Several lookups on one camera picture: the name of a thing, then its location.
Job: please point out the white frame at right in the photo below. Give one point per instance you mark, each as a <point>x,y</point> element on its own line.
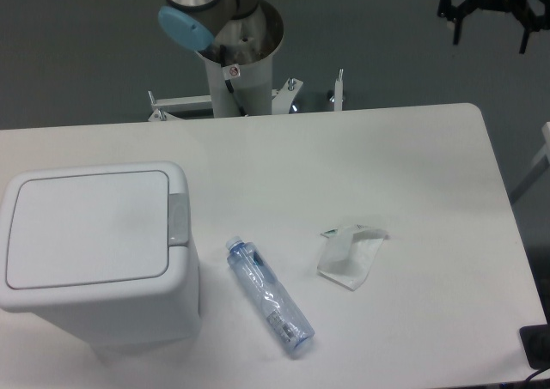
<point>537,167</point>

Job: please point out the empty clear plastic bottle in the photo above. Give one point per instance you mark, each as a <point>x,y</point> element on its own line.
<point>284,318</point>

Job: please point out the torn clear plastic wrapper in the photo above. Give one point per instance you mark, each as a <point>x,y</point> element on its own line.
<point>349,253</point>

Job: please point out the white trash can lid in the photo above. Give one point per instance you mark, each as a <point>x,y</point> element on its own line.
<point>88,229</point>

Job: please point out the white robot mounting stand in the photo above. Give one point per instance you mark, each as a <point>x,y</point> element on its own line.
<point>236,90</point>

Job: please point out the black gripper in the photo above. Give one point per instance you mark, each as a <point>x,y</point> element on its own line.
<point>456,11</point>

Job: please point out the white plastic trash can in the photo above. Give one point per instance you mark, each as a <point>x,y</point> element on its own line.
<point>140,311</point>

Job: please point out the black device at edge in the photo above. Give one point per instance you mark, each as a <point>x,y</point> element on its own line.
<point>535,341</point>

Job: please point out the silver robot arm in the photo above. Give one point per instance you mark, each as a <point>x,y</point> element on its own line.
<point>197,24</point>

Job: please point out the grey lid push button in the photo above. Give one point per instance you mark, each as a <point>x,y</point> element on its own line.
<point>178,219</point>

